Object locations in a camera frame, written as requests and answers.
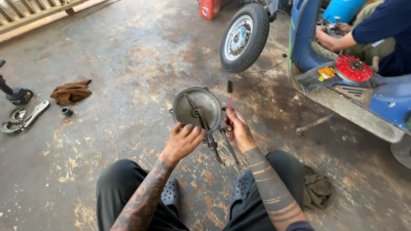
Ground person's right hand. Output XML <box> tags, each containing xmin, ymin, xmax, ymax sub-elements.
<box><xmin>223</xmin><ymin>107</ymin><xmax>257</xmax><ymax>153</ymax></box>

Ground person's left hand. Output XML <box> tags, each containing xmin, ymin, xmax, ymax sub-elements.
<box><xmin>161</xmin><ymin>122</ymin><xmax>207</xmax><ymax>163</ymax></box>

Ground red toothbrush with black bristles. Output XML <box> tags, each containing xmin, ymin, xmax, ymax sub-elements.
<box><xmin>227</xmin><ymin>80</ymin><xmax>234</xmax><ymax>142</ymax></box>

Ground round grey metal brake plate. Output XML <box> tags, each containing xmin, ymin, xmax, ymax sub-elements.
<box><xmin>169</xmin><ymin>87</ymin><xmax>240</xmax><ymax>165</ymax></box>

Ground person's black trousers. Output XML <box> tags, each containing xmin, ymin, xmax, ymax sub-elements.
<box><xmin>96</xmin><ymin>150</ymin><xmax>317</xmax><ymax>231</ymax></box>

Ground dark perforated clog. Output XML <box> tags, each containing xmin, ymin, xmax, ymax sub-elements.
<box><xmin>229</xmin><ymin>173</ymin><xmax>249</xmax><ymax>206</ymax></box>
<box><xmin>160</xmin><ymin>177</ymin><xmax>181</xmax><ymax>215</ymax></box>

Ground scooter wheel with black tyre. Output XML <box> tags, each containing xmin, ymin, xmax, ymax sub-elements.
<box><xmin>220</xmin><ymin>3</ymin><xmax>270</xmax><ymax>74</ymax></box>

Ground metal hammer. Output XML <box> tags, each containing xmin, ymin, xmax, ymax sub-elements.
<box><xmin>295</xmin><ymin>112</ymin><xmax>336</xmax><ymax>136</ymax></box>

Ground dirty grey rag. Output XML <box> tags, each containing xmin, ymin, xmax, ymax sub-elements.
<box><xmin>302</xmin><ymin>165</ymin><xmax>333</xmax><ymax>210</ymax></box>

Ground red cardboard box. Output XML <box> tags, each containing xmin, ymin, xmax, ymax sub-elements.
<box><xmin>200</xmin><ymin>0</ymin><xmax>222</xmax><ymax>20</ymax></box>

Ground brown rag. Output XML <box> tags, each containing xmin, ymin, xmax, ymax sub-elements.
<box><xmin>50</xmin><ymin>80</ymin><xmax>92</xmax><ymax>106</ymax></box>

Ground blue scooter body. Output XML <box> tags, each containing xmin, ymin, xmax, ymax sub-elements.
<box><xmin>288</xmin><ymin>0</ymin><xmax>411</xmax><ymax>170</ymax></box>

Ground red engine cooling fan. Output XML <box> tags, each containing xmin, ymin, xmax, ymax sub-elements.
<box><xmin>335</xmin><ymin>55</ymin><xmax>373</xmax><ymax>83</ymax></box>

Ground silver locking pliers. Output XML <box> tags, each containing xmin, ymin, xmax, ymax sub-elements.
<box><xmin>20</xmin><ymin>100</ymin><xmax>50</xmax><ymax>131</ymax></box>

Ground blue plastic container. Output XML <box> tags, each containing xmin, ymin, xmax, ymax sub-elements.
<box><xmin>322</xmin><ymin>0</ymin><xmax>368</xmax><ymax>24</ymax></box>

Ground grey brake shoe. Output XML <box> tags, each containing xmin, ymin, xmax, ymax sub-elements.
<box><xmin>9</xmin><ymin>108</ymin><xmax>27</xmax><ymax>123</ymax></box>
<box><xmin>1</xmin><ymin>121</ymin><xmax>24</xmax><ymax>134</ymax></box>

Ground wooden pallet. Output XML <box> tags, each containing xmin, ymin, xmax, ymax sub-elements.
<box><xmin>0</xmin><ymin>0</ymin><xmax>92</xmax><ymax>36</ymax></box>

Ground thin black cable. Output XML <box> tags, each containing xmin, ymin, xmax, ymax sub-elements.
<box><xmin>244</xmin><ymin>58</ymin><xmax>289</xmax><ymax>74</ymax></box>

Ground black cordless power tool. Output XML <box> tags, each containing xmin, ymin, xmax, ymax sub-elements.
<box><xmin>0</xmin><ymin>59</ymin><xmax>34</xmax><ymax>106</ymax></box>

